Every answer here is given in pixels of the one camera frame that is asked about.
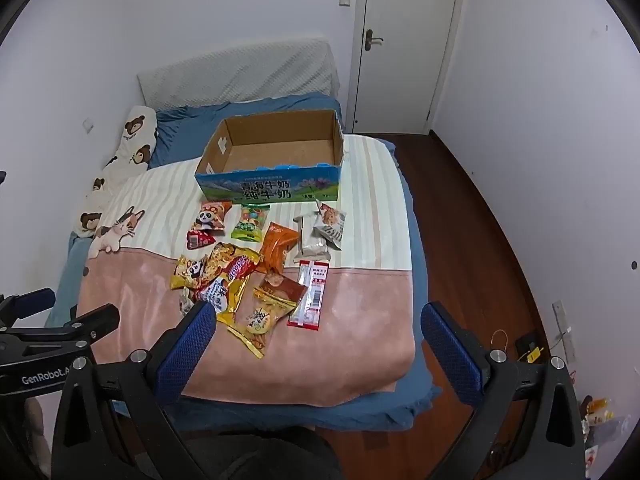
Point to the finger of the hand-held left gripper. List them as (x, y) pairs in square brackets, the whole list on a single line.
[(95, 320), (35, 302)]

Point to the red round-label snack packet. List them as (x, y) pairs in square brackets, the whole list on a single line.
[(240, 267)]

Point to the blue bed sheet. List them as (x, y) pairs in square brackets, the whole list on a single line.
[(400, 410)]

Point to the blue pillow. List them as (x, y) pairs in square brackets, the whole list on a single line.
[(185, 125)]

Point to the white door frame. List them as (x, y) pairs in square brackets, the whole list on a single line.
[(352, 60)]

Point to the large yellow chips packet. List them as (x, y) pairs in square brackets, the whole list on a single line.
[(220, 259)]

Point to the brown snack packet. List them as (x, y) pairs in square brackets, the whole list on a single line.
[(285, 290)]

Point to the bear print pillow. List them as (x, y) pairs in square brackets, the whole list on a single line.
[(132, 130)]

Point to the pale green snack packet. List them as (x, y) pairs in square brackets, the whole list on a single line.
[(186, 305)]

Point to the small red snack packet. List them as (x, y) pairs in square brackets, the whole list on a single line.
[(200, 240)]

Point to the yellow tag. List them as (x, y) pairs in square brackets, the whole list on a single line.
[(534, 355)]

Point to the white wall socket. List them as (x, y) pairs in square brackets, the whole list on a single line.
[(88, 125)]

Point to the grey wall outlet plate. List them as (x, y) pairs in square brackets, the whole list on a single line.
[(564, 327)]

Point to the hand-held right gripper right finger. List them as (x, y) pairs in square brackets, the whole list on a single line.
[(452, 355)]

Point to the orange panda snack packet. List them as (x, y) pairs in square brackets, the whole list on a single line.
[(215, 216)]

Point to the plain orange snack packet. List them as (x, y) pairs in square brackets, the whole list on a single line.
[(277, 250)]

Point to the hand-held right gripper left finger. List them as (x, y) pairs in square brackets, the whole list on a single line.
[(187, 355)]

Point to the orange drink bottles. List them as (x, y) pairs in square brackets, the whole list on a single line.
[(600, 410)]

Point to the yellow panda snack packet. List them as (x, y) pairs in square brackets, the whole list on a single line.
[(187, 270)]

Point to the long red white packet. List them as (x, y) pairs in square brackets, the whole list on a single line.
[(310, 300)]

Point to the blue white snack packet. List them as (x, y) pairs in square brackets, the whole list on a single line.
[(220, 297)]

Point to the pink striped cat blanket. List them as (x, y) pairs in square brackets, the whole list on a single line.
[(350, 320)]

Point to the white door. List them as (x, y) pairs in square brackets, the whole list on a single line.
[(405, 60)]

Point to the silver grey snack packet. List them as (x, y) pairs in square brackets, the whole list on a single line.
[(312, 251)]

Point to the yellow gold-edged snack packet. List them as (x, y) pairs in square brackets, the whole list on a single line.
[(257, 322)]

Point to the grey headboard cushion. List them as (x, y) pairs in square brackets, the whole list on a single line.
[(240, 75)]

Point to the printed cardboard box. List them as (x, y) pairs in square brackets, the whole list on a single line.
[(270, 190)]

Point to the grey cookie packet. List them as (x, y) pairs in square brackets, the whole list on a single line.
[(330, 222)]

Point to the black plug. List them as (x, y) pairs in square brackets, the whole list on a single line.
[(526, 342)]

